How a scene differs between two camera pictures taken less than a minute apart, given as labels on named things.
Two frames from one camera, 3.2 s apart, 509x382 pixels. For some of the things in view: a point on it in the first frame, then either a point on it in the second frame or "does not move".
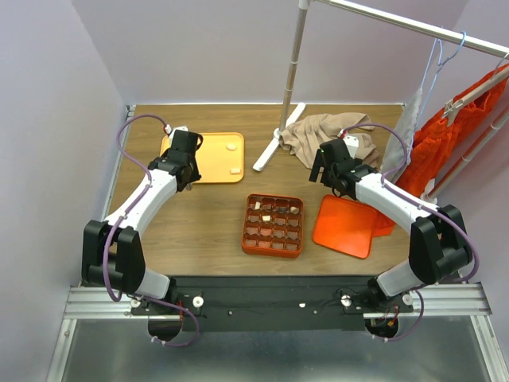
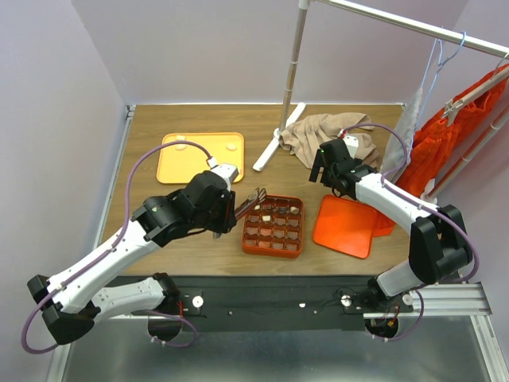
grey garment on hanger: (393, 154) does not move
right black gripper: (319, 162) does not move
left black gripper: (196, 174) → (226, 224)
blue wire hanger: (441, 64) does not move
